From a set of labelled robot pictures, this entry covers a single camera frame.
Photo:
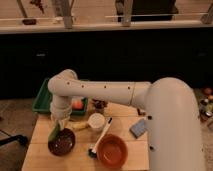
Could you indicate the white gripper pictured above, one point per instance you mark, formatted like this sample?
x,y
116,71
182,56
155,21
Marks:
x,y
62,123

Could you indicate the green pepper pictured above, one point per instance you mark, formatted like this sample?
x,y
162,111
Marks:
x,y
54,132

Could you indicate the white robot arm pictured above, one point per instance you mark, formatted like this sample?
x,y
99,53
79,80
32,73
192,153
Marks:
x,y
174,130

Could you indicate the dark purple bowl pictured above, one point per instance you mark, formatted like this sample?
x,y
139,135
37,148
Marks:
x,y
63,143

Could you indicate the orange bowl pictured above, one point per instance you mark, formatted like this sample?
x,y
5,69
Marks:
x,y
112,152

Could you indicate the yellow banana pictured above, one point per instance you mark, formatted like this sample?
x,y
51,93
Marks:
x,y
77,126

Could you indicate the orange red fruit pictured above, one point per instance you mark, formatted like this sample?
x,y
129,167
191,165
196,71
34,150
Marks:
x,y
77,104

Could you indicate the green plastic tray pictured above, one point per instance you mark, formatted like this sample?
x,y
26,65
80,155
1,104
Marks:
x,y
43,99

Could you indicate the white cup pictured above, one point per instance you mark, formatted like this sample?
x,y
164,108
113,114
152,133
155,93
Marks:
x,y
96,121

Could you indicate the small dark cup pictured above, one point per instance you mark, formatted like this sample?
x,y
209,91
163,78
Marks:
x,y
99,105

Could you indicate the black chair base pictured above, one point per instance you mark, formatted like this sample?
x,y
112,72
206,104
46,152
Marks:
x,y
21,139

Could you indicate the blue sponge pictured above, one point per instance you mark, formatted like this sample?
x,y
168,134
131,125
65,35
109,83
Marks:
x,y
138,129

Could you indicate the pile of toy food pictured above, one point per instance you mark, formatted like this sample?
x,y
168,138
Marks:
x,y
205,104

